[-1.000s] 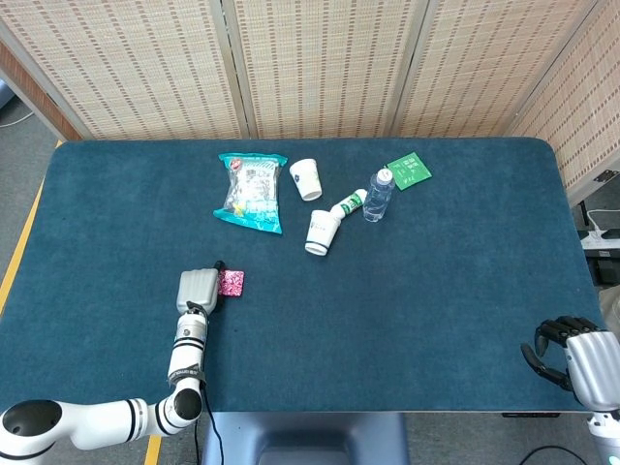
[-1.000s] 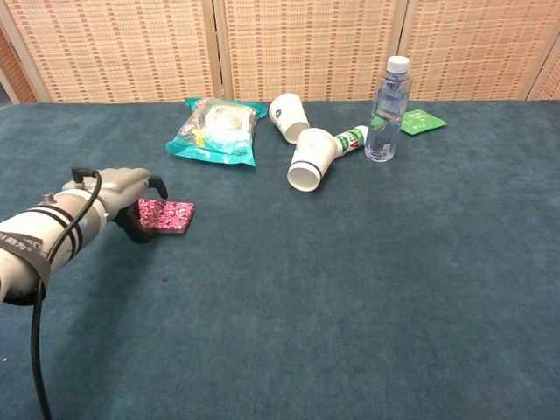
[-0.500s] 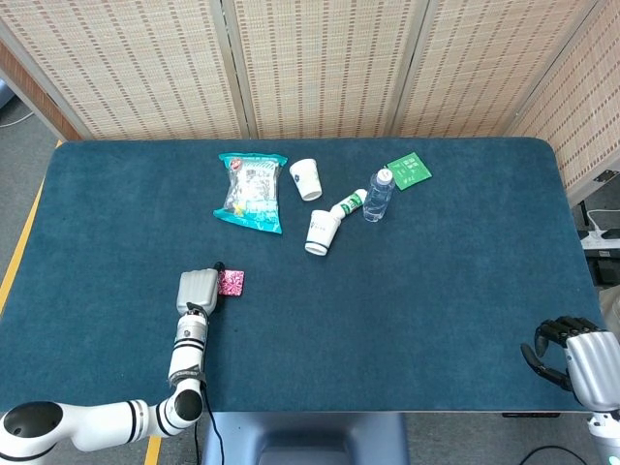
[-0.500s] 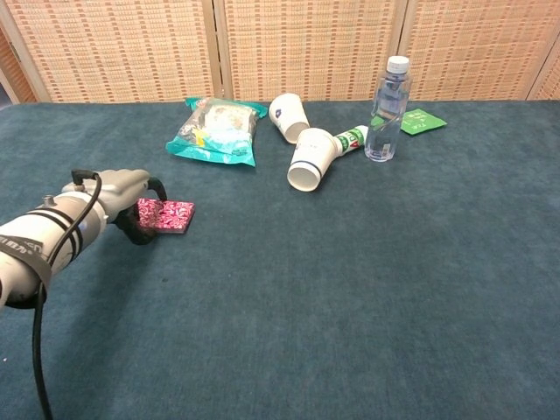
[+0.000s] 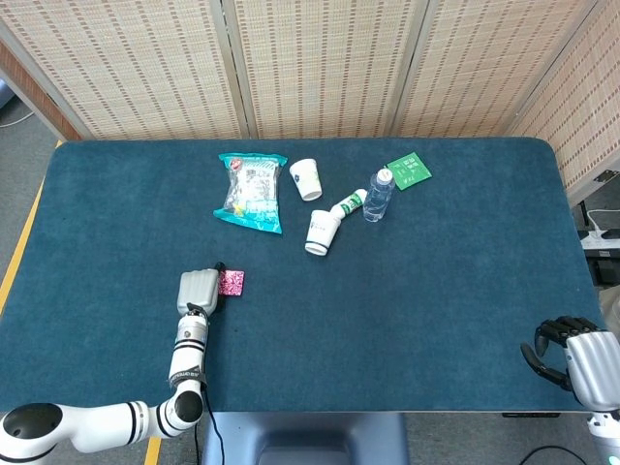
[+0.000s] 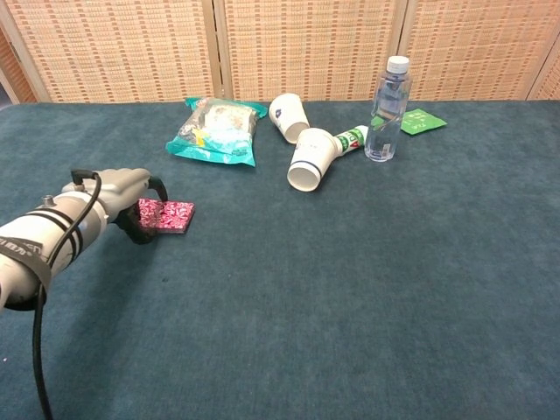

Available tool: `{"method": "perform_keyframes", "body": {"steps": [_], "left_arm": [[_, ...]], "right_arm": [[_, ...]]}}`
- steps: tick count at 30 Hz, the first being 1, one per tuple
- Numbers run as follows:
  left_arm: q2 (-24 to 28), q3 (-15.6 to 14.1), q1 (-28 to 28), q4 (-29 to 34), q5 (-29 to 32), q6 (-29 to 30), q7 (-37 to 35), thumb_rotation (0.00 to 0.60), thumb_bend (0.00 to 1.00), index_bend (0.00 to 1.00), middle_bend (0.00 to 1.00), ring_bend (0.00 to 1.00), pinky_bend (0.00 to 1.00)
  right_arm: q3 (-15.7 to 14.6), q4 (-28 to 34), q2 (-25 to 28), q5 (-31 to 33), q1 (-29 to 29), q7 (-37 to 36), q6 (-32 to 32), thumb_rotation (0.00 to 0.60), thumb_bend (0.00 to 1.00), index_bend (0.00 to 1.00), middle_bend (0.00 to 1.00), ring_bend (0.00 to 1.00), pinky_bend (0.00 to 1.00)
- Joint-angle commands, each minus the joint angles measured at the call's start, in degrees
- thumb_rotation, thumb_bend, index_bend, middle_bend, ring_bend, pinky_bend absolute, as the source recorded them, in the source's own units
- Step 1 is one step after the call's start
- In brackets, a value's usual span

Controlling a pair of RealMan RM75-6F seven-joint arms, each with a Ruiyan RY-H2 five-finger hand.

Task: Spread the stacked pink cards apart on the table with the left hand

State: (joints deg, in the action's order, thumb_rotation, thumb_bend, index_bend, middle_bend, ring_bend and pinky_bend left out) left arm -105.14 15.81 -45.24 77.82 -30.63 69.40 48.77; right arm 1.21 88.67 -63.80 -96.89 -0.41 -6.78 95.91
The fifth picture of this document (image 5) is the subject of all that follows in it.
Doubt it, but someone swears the green white drink bottle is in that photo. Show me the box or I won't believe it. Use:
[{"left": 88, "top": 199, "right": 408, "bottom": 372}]
[{"left": 330, "top": 188, "right": 368, "bottom": 220}]

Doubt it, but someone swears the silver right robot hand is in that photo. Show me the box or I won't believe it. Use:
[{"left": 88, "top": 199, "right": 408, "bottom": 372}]
[{"left": 520, "top": 316, "right": 620, "bottom": 413}]

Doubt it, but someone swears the clear water bottle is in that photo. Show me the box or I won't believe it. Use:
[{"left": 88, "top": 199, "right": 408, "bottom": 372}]
[{"left": 362, "top": 167, "right": 396, "bottom": 224}]

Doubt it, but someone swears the green sachet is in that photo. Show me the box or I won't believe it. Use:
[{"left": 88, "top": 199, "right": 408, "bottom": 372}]
[{"left": 386, "top": 151, "right": 433, "bottom": 192}]

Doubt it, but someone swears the white power strip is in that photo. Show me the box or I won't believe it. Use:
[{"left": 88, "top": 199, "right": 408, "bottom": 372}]
[{"left": 578, "top": 227, "right": 620, "bottom": 251}]

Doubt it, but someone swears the teal snack bag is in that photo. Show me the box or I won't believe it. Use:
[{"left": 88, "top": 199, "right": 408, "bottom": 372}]
[{"left": 211, "top": 151, "right": 289, "bottom": 235}]

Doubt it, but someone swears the pink patterned tile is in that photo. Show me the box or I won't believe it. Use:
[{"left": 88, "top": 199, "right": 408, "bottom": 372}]
[{"left": 218, "top": 269, "right": 246, "bottom": 297}]

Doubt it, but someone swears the blue felt table cover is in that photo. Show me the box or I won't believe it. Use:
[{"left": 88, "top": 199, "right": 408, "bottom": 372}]
[{"left": 0, "top": 138, "right": 612, "bottom": 414}]

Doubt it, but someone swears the black floor cable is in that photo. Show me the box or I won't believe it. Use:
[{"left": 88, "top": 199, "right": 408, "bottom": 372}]
[{"left": 520, "top": 444, "right": 590, "bottom": 465}]

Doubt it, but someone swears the woven bamboo screen panel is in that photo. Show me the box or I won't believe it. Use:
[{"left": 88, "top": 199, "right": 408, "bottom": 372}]
[
  {"left": 220, "top": 0, "right": 430, "bottom": 140},
  {"left": 0, "top": 0, "right": 243, "bottom": 141},
  {"left": 506, "top": 0, "right": 620, "bottom": 204},
  {"left": 389, "top": 0, "right": 600, "bottom": 140}
]

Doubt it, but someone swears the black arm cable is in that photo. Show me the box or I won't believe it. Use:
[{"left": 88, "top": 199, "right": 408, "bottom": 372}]
[{"left": 193, "top": 382, "right": 227, "bottom": 465}]

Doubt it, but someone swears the plain white paper cup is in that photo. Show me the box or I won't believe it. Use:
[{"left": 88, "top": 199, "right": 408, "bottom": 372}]
[{"left": 289, "top": 158, "right": 325, "bottom": 202}]

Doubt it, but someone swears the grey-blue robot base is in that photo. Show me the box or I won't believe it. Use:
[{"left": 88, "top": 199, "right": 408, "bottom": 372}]
[{"left": 201, "top": 412, "right": 411, "bottom": 465}]

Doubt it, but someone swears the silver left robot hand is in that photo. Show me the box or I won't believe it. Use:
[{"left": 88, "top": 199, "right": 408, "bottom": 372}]
[{"left": 175, "top": 261, "right": 228, "bottom": 317}]

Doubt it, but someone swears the brown wooden panel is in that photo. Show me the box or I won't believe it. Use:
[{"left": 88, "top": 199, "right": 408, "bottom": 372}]
[{"left": 0, "top": 41, "right": 81, "bottom": 142}]

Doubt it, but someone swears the blue-banded white paper cup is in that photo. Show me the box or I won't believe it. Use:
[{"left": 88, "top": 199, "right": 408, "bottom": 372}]
[{"left": 303, "top": 208, "right": 343, "bottom": 257}]

